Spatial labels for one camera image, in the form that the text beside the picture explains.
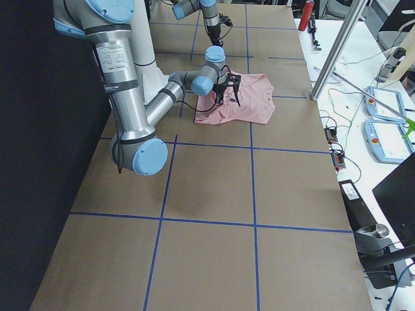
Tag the pink Snoopy t-shirt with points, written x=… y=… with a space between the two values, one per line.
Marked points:
x=255 y=96

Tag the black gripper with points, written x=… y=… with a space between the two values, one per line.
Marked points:
x=214 y=33
x=220 y=90

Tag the black box with label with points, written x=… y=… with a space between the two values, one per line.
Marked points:
x=359 y=215

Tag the upper blue teach pendant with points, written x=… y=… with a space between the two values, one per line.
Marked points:
x=391 y=98

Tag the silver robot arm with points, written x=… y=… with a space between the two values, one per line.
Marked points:
x=208 y=9
x=140 y=94

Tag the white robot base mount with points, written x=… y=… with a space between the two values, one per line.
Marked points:
x=150 y=77

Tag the blue teach pendant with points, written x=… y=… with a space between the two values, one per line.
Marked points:
x=391 y=98
x=386 y=143

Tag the orange black electronics board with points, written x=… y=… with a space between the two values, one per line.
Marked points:
x=331 y=134

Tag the aluminium frame post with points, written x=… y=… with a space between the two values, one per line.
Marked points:
x=345 y=31

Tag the black monitor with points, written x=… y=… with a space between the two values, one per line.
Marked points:
x=395 y=196

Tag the black selfie stick tripod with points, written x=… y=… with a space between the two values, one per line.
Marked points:
x=312 y=31

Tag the lower blue teach pendant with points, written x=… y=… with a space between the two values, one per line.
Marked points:
x=386 y=143

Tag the red cylinder bottle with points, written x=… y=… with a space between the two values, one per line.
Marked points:
x=306 y=14

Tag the metal reacher grabber stick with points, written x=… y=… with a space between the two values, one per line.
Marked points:
x=407 y=120

